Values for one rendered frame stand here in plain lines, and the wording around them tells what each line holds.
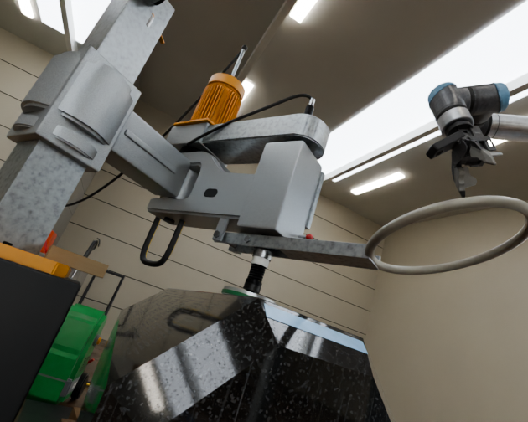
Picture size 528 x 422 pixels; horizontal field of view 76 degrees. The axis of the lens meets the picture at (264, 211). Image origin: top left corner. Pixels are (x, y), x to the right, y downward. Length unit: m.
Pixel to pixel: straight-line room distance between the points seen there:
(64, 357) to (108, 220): 3.78
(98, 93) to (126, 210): 4.85
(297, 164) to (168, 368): 0.96
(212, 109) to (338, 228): 6.02
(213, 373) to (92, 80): 1.15
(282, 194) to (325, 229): 6.22
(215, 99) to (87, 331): 1.75
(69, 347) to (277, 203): 1.83
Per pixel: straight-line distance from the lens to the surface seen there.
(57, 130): 1.44
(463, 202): 1.00
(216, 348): 0.74
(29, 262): 1.26
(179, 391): 0.71
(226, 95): 2.13
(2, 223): 1.42
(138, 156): 1.66
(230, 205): 1.50
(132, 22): 1.76
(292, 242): 1.29
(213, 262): 6.38
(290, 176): 1.39
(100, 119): 1.48
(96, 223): 6.21
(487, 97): 1.27
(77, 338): 2.70
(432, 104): 1.24
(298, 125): 1.55
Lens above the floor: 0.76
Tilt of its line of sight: 20 degrees up
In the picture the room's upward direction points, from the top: 19 degrees clockwise
